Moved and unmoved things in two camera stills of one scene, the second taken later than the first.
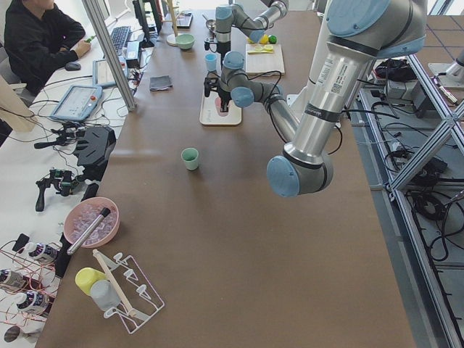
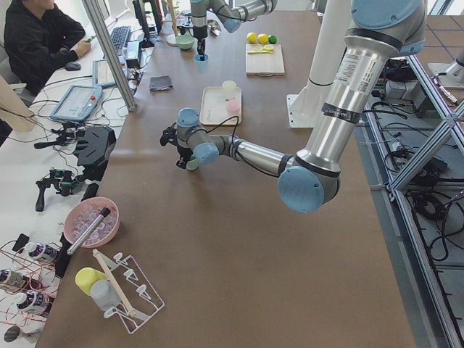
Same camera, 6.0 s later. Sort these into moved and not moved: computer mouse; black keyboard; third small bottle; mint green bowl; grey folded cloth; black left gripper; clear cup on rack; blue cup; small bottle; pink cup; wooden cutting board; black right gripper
Moved: pink cup; black right gripper; blue cup; black left gripper
Not moved: black keyboard; computer mouse; third small bottle; grey folded cloth; clear cup on rack; wooden cutting board; mint green bowl; small bottle
